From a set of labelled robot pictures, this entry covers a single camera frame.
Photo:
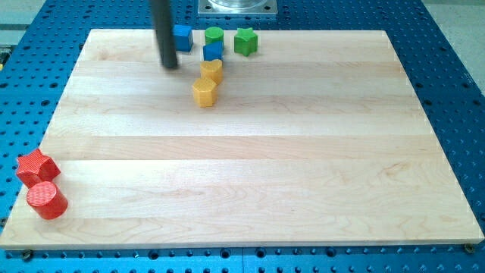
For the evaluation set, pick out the right board clamp screw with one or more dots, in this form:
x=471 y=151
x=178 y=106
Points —
x=469 y=248

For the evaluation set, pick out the left board clamp screw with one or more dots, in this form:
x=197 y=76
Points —
x=26 y=255

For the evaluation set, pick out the blue triangle block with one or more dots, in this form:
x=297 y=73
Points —
x=213 y=51

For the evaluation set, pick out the blue perforated metal table plate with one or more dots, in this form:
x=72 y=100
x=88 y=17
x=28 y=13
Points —
x=39 y=67

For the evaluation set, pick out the red cylinder block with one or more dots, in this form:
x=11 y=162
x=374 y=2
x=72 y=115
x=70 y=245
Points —
x=47 y=200

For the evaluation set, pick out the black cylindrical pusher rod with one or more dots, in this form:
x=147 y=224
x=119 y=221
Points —
x=163 y=24

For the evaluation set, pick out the board clamp screw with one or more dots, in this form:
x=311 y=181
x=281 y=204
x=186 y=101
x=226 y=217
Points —
x=469 y=248
x=26 y=255

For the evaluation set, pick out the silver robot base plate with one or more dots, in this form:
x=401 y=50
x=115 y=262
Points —
x=237 y=7

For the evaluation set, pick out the wooden board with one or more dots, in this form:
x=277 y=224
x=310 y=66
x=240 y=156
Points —
x=317 y=139

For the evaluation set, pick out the blue cube block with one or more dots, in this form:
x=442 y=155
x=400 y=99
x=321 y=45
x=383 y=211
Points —
x=183 y=37

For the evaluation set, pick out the yellow heart block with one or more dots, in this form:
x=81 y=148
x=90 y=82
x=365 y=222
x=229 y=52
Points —
x=212 y=70

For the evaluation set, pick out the yellow hexagon block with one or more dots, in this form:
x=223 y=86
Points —
x=204 y=92

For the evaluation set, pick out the green star block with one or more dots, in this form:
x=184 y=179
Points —
x=245 y=41

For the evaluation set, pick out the green cylinder block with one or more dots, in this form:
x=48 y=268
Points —
x=213 y=34

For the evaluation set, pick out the red star block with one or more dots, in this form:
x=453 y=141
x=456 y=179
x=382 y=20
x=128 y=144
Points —
x=36 y=168

